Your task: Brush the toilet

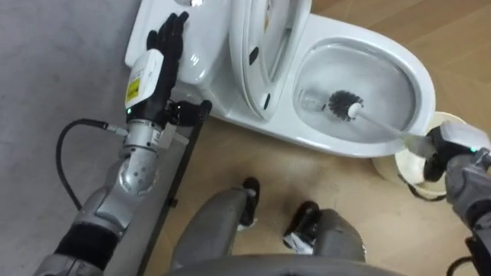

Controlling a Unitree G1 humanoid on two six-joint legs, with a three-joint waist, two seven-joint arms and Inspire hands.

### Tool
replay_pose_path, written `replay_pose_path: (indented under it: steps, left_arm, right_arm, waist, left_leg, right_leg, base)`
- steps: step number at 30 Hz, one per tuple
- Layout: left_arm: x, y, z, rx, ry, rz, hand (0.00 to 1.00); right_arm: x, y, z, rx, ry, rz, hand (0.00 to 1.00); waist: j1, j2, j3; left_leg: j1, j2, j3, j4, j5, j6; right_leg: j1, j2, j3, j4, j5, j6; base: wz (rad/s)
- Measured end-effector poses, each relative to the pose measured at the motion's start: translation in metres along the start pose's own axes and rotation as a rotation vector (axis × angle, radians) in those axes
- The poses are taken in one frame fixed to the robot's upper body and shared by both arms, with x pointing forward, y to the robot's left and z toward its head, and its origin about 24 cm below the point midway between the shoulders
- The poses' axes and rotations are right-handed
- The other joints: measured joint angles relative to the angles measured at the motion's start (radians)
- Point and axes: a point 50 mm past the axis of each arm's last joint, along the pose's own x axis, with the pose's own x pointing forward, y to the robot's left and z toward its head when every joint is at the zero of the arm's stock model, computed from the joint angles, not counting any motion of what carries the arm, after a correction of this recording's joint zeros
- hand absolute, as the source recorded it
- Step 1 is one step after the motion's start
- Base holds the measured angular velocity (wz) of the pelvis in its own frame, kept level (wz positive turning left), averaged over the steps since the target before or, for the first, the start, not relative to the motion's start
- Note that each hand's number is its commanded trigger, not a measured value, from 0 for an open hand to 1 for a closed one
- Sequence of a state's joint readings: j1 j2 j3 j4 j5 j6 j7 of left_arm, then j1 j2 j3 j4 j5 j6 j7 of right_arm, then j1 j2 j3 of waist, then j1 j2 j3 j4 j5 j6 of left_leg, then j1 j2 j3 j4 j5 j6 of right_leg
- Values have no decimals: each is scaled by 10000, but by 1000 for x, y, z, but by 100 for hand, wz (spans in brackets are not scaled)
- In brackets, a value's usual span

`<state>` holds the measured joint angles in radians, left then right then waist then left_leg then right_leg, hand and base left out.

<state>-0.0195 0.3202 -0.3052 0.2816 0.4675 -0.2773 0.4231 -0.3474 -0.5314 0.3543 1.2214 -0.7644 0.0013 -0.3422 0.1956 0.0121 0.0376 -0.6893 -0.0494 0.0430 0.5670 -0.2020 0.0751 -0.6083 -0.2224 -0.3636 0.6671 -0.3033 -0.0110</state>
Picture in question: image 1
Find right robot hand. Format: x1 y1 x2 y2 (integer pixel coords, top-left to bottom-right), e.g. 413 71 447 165
423 121 491 183

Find white toilet brush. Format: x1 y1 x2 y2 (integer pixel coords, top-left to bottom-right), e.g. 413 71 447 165
328 90 437 158

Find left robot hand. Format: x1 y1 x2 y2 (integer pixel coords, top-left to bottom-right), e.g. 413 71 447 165
124 11 213 128

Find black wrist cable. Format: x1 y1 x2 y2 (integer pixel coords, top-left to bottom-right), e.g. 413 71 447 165
55 118 130 212
397 174 475 276

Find white toilet seat lid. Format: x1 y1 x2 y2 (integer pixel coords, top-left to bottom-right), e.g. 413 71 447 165
229 0 312 122

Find robot legs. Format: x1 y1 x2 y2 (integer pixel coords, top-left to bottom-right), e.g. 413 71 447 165
168 176 367 271

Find robot body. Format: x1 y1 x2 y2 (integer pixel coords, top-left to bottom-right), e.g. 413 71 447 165
164 253 407 276

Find cream toilet brush holder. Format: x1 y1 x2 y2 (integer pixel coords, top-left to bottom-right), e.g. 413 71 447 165
371 110 467 199

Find white toilet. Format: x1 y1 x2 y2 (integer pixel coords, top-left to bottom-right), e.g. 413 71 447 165
124 0 437 159

